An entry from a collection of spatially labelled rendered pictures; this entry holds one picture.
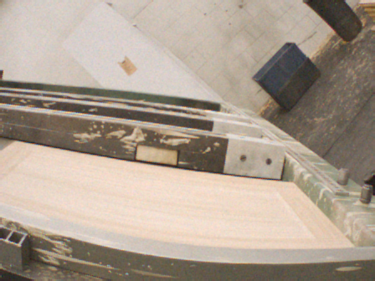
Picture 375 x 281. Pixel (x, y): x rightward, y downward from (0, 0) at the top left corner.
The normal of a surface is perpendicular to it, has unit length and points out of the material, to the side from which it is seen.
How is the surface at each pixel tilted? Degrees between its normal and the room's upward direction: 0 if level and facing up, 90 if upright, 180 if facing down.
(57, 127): 90
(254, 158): 90
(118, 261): 90
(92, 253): 90
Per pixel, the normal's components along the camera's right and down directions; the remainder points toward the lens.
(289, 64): 0.05, 0.16
